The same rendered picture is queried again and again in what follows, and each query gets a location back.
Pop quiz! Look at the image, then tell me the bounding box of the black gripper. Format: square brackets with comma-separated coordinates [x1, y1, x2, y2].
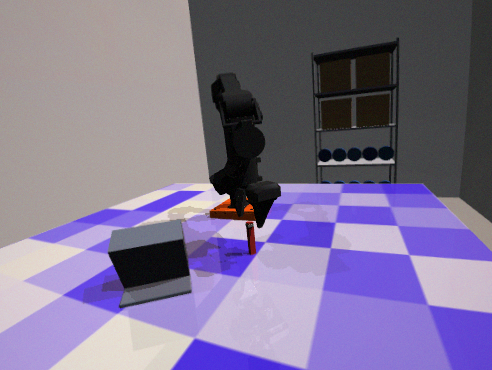
[226, 155, 281, 228]

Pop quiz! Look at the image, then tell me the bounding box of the black sloped panel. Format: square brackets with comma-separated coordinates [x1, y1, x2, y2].
[107, 219, 192, 308]

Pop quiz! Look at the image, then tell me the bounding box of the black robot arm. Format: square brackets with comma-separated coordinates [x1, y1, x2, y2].
[209, 72, 265, 195]

